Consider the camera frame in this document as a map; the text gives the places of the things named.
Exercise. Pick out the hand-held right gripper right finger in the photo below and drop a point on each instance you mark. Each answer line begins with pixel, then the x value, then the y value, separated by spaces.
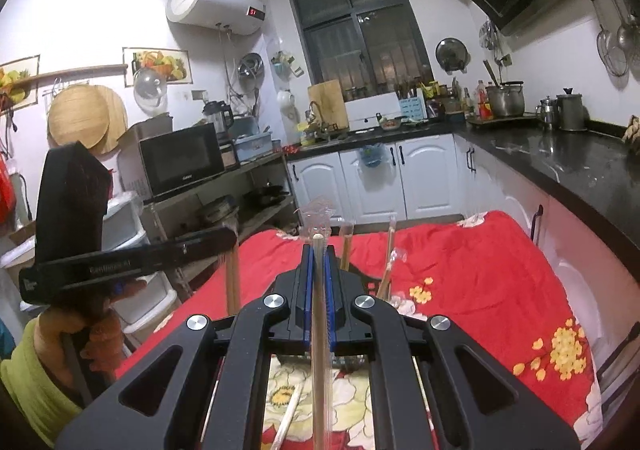
pixel 327 310

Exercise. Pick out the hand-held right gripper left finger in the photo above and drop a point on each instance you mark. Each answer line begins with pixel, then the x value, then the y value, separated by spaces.
pixel 308 300

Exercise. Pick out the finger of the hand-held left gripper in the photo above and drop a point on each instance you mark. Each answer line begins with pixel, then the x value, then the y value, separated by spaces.
pixel 210 245

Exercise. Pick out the pile of wooden chopsticks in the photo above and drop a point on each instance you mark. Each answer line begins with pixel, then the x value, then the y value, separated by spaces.
pixel 290 410

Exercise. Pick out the person's left hand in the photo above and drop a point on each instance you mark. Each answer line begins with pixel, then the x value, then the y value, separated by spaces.
pixel 105 335

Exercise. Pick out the white plastic drawer unit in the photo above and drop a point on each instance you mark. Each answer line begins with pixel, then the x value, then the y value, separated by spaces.
pixel 127 220

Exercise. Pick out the red cloth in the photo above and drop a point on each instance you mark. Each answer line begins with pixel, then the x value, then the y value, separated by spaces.
pixel 6 190

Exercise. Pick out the black frying pan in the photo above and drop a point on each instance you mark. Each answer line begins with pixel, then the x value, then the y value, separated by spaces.
pixel 270 195

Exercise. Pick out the round wooden cutting board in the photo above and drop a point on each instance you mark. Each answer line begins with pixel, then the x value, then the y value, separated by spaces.
pixel 75 117
pixel 117 119

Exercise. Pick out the clear plastic wrapper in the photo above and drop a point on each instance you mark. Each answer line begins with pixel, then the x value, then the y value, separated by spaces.
pixel 315 215

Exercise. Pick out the metal shelf rack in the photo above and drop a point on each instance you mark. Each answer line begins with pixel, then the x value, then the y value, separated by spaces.
pixel 250 165

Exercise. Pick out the black microwave oven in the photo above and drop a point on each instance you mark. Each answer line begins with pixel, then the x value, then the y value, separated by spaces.
pixel 180 159

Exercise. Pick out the light blue storage box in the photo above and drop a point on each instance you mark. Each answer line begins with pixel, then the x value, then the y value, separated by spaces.
pixel 252 147

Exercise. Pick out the black electric kettle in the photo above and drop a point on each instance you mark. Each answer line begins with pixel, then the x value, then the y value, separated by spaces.
pixel 217 122

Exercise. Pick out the glass pot lid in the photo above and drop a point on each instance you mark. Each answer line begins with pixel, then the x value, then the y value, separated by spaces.
pixel 150 89

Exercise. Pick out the blue plastic bag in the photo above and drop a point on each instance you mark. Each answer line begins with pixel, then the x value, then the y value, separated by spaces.
pixel 372 162

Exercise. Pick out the red floral blanket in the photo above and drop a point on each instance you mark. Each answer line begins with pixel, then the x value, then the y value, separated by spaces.
pixel 475 270

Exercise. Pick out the steel kitchen faucet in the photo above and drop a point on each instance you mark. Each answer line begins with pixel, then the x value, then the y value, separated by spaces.
pixel 316 112

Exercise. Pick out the steel pot lid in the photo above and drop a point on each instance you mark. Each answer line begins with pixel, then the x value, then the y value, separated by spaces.
pixel 250 69

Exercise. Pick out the rectangular wooden cutting board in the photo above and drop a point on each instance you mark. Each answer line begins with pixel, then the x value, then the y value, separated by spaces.
pixel 327 104

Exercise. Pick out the white plastic box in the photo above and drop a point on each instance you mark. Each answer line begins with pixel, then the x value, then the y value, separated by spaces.
pixel 370 112

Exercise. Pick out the blue and white utensil rack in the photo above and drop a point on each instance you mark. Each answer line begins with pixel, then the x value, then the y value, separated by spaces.
pixel 412 108

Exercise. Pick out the white water heater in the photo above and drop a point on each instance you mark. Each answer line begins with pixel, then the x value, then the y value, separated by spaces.
pixel 210 4

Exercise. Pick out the dark framed window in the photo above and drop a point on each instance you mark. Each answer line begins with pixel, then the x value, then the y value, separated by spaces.
pixel 350 29

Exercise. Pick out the red label sauce bottle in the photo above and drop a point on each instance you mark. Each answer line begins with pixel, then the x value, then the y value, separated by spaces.
pixel 484 102

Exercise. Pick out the steel stock pot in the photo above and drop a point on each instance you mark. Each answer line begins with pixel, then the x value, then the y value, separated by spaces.
pixel 505 102

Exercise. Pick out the black pan lid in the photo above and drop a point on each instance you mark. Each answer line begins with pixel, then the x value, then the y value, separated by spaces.
pixel 451 54

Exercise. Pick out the black kitchen countertop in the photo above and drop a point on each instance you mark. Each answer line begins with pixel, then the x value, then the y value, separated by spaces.
pixel 575 164

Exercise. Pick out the small steel kettle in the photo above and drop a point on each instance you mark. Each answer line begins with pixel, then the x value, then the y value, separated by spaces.
pixel 547 114

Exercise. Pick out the large steel coffee pot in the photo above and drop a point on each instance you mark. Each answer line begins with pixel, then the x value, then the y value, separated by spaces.
pixel 572 112

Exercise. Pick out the brown knobby root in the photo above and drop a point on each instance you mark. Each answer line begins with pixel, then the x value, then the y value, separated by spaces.
pixel 633 129

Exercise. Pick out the wooden wall rail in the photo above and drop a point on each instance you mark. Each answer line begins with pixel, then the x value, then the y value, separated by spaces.
pixel 75 71

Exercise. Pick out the fruit wall poster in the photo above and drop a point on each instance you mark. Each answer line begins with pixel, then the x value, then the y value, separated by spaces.
pixel 160 62
pixel 15 79

